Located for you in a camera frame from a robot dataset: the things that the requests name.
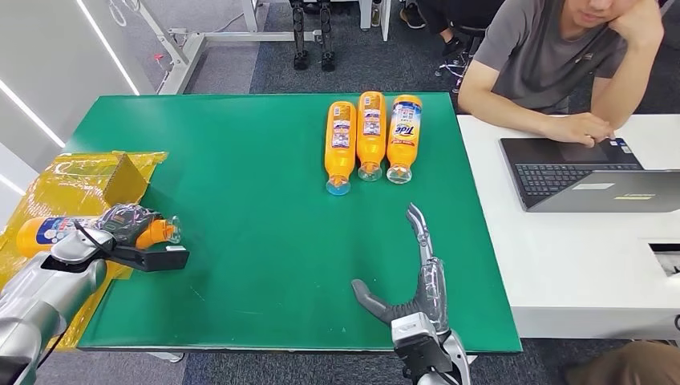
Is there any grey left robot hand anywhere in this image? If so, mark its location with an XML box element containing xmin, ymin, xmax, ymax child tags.
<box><xmin>95</xmin><ymin>203</ymin><xmax>163</xmax><ymax>249</ymax></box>

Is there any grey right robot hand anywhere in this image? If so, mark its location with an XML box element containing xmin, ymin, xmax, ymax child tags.
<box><xmin>350</xmin><ymin>202</ymin><xmax>450</xmax><ymax>336</ymax></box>

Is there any orange Tide detergent bottle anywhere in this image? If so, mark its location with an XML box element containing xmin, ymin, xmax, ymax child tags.
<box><xmin>385</xmin><ymin>94</ymin><xmax>423</xmax><ymax>185</ymax></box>

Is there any orange detergent bottle blue cap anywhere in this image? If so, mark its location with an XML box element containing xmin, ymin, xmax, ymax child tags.
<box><xmin>324</xmin><ymin>101</ymin><xmax>358</xmax><ymax>197</ymax></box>

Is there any yellow film wrapped cardboard box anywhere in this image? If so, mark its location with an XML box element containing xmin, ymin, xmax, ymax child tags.
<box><xmin>0</xmin><ymin>151</ymin><xmax>169</xmax><ymax>352</ymax></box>

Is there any white desk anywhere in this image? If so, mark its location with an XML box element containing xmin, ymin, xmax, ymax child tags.
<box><xmin>456</xmin><ymin>113</ymin><xmax>680</xmax><ymax>341</ymax></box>

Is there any green table mat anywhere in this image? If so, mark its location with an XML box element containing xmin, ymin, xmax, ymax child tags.
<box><xmin>66</xmin><ymin>92</ymin><xmax>524</xmax><ymax>355</ymax></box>

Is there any dark grey laptop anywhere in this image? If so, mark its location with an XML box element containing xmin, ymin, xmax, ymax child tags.
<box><xmin>499</xmin><ymin>136</ymin><xmax>680</xmax><ymax>214</ymax></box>

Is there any brown rounded object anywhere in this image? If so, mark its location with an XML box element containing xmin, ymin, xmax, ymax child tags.
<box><xmin>565</xmin><ymin>340</ymin><xmax>680</xmax><ymax>385</ymax></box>

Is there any office chair base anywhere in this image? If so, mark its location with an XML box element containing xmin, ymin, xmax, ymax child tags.
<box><xmin>434</xmin><ymin>29</ymin><xmax>481</xmax><ymax>95</ymax></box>

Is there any black robot leg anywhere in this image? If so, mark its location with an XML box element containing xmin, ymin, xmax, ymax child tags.
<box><xmin>318</xmin><ymin>0</ymin><xmax>338</xmax><ymax>73</ymax></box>
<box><xmin>289</xmin><ymin>0</ymin><xmax>312</xmax><ymax>71</ymax></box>

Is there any person with black shoes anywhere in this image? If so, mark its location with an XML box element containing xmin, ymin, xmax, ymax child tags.
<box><xmin>398</xmin><ymin>0</ymin><xmax>506</xmax><ymax>59</ymax></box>

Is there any white furniture leg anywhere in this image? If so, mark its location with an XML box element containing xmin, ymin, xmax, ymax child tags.
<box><xmin>360</xmin><ymin>0</ymin><xmax>393</xmax><ymax>43</ymax></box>

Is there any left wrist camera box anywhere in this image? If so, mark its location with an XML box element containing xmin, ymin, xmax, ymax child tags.
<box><xmin>108</xmin><ymin>244</ymin><xmax>191</xmax><ymax>273</ymax></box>

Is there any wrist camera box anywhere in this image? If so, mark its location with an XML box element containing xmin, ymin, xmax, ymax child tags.
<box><xmin>391</xmin><ymin>312</ymin><xmax>454</xmax><ymax>381</ymax></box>
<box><xmin>108</xmin><ymin>244</ymin><xmax>191</xmax><ymax>273</ymax></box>

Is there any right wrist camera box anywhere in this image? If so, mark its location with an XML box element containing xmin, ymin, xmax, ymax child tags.
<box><xmin>391</xmin><ymin>312</ymin><xmax>454</xmax><ymax>381</ymax></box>

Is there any white metal frame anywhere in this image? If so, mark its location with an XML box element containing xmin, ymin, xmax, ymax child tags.
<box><xmin>134</xmin><ymin>0</ymin><xmax>324</xmax><ymax>95</ymax></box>

